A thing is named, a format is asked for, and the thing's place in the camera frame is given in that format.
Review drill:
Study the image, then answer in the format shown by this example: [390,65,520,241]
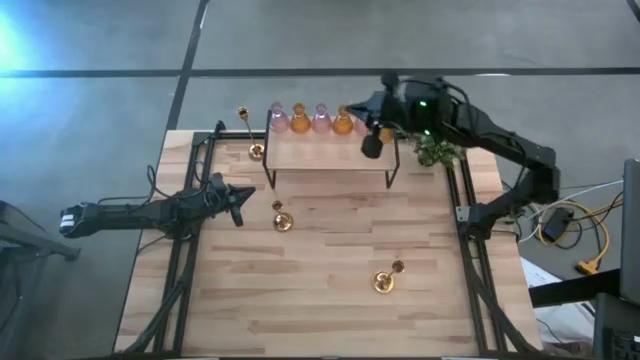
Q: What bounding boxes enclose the white paper sheets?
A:
[519,257,596,346]

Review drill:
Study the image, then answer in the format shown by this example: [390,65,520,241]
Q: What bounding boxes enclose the yellow extension cable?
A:
[537,199,624,276]

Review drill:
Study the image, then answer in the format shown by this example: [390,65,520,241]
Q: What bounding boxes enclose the dark side table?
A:
[0,199,81,360]

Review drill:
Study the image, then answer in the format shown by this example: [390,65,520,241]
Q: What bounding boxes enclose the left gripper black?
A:
[199,172,257,228]

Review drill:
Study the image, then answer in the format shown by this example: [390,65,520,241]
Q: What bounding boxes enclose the black aluminium table frame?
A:
[119,119,541,357]

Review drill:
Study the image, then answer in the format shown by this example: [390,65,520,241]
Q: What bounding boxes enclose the wooden shelf black metal legs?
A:
[262,109,401,190]

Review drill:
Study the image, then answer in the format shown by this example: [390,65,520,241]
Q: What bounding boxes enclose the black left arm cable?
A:
[97,163,221,207]

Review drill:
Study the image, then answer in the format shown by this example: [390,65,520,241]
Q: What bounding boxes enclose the tallest brass candlestick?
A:
[371,259,406,295]

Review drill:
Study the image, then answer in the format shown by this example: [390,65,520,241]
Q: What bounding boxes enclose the green potted plant black pot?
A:
[412,133,465,169]

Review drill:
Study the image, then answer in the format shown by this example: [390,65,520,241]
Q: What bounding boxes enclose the white cable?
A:
[517,179,624,244]

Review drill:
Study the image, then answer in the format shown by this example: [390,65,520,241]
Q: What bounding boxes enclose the black power adapter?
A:
[542,207,575,244]

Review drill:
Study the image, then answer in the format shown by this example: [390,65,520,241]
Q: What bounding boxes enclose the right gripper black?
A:
[346,84,424,160]

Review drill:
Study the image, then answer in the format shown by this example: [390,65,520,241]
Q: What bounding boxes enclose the black equipment case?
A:
[592,292,640,360]

